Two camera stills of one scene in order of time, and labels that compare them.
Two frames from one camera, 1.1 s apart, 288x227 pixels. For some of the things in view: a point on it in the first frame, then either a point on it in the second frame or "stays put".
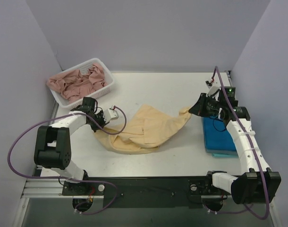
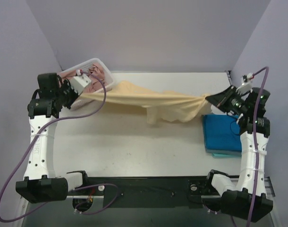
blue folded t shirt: x=217 y=139 stays put
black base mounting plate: x=143 y=190 stays put
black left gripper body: x=97 y=123 → x=72 y=96
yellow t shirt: x=149 y=129 → x=162 y=105
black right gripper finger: x=199 y=108 → x=221 y=99
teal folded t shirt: x=225 y=155 stays put
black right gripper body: x=204 y=107 → x=226 y=101
